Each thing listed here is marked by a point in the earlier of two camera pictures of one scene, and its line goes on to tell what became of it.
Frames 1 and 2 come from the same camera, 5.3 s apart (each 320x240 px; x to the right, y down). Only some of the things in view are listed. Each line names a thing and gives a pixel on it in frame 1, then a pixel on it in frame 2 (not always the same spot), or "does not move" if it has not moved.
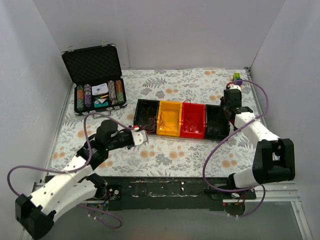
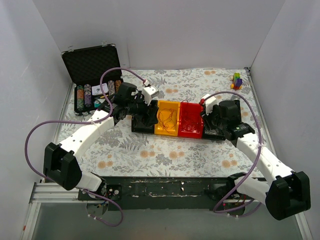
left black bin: [146, 115] does not move
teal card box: [100, 102] does not move
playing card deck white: [99, 89] does not move
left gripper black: [127, 137] -> [150, 114]
